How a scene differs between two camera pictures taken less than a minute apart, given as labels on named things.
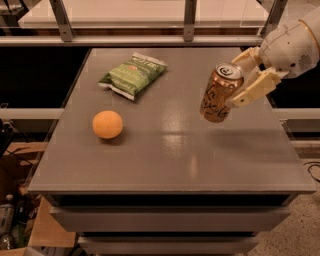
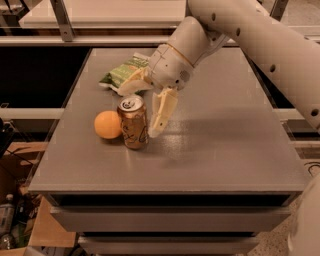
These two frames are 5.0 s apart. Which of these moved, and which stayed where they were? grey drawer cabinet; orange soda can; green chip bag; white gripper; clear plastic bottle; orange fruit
Moved: orange soda can; white gripper
Stayed: grey drawer cabinet; green chip bag; clear plastic bottle; orange fruit
